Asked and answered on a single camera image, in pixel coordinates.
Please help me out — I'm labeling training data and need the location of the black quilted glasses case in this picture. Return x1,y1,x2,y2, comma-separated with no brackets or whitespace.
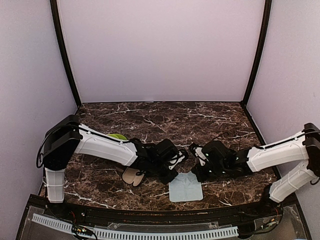
122,167,146,187

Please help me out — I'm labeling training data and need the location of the blue cleaning cloth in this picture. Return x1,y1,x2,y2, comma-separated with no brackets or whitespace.
168,171,204,203

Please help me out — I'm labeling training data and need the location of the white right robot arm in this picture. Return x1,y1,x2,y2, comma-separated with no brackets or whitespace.
189,123,320,217

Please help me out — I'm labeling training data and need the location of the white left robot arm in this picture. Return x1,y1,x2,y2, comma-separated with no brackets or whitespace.
36,114,189,218

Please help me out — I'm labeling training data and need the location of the green bowl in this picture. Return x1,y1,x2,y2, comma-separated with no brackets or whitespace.
108,133,128,141

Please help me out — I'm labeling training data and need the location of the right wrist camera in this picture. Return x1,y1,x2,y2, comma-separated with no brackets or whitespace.
189,143,208,167

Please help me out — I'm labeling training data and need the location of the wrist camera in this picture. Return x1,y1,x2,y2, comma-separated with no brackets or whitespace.
189,143,208,167
168,149,189,170

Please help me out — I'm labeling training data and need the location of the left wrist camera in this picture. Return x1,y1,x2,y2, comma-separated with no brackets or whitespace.
168,149,189,170

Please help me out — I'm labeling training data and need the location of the white slotted cable duct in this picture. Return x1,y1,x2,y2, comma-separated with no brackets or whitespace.
31,213,239,240

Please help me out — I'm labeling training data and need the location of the black corner frame post right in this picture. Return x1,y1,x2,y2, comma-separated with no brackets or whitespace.
240,0,273,108

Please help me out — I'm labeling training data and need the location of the black corner frame post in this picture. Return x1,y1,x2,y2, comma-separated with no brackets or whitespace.
240,0,273,108
49,0,82,108

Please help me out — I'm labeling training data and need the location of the black corner frame post left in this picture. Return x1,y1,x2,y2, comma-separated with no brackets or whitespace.
49,0,82,108

